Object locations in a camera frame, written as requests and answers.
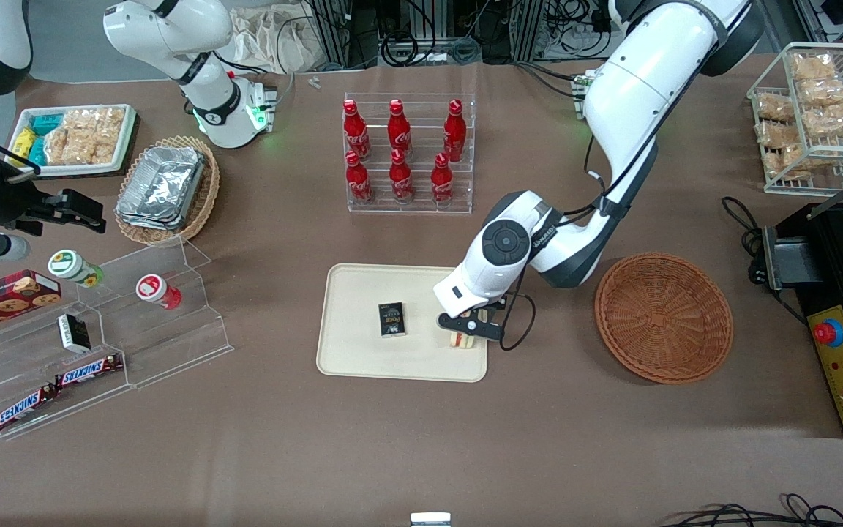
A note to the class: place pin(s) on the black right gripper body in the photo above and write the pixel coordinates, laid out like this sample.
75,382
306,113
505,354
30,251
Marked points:
13,203

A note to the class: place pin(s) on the triangular sandwich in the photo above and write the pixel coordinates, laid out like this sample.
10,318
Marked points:
465,340

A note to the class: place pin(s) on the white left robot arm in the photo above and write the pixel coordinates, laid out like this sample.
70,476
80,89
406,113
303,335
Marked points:
634,88

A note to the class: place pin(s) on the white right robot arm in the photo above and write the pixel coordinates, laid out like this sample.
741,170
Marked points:
173,29

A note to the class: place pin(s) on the white rectangular snack tray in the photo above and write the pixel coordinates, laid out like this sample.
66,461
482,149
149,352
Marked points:
125,143

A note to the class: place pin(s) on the beige plastic tray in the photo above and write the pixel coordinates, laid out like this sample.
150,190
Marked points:
363,359

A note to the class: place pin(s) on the light tan wicker basket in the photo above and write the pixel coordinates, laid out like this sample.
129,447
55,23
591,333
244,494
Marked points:
205,197

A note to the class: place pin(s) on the orange-brown wicker basket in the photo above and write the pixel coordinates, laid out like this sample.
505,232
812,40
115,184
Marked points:
663,318

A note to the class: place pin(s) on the green drink bottle sunflower lid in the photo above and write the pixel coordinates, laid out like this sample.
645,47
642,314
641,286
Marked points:
70,266

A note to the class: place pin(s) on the clear rice cracker pack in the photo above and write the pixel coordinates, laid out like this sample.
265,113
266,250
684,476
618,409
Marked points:
96,121
74,150

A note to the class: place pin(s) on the teal snack packet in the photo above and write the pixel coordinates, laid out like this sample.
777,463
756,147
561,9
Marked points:
47,123
37,152

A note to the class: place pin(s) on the yellow snack packet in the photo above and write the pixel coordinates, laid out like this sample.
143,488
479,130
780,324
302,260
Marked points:
23,143

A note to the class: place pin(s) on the small black card box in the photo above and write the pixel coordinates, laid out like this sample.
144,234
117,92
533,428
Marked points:
392,320

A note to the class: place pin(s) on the stacked aluminium foil trays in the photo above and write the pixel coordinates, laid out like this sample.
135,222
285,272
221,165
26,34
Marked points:
162,187

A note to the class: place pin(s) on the red cookie box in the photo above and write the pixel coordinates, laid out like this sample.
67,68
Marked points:
4,296

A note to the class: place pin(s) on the red drink bottle white lid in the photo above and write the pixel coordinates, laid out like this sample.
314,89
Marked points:
154,289

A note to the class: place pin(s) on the small black white box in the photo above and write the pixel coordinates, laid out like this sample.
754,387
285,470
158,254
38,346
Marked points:
74,333

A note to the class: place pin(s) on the clear acrylic bottle rack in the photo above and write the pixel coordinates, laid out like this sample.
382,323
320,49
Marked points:
421,207

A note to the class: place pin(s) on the red cola bottle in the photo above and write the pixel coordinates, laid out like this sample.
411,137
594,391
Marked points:
454,132
399,130
401,179
442,183
357,181
356,132

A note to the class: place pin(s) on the Snickers chocolate bar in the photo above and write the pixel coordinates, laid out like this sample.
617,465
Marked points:
88,369
25,408

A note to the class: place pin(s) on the clear acrylic step stand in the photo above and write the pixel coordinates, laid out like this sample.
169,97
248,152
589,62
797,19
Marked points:
165,344

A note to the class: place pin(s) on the small silver white object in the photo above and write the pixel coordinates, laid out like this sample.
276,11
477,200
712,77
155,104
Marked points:
430,520

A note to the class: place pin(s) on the beige cloth bag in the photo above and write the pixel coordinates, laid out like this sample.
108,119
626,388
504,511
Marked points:
260,40

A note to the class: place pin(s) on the red emergency stop button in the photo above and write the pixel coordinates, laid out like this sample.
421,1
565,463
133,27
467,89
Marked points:
828,333

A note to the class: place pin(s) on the clear fried snack pack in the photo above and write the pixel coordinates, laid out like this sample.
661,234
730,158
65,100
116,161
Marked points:
827,91
795,162
774,108
780,134
835,121
813,66

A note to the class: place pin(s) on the black countertop appliance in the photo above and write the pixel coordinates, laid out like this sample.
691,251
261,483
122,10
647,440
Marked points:
835,278

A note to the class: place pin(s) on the aluminium frame rack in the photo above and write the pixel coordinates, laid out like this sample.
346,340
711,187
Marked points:
341,33
527,29

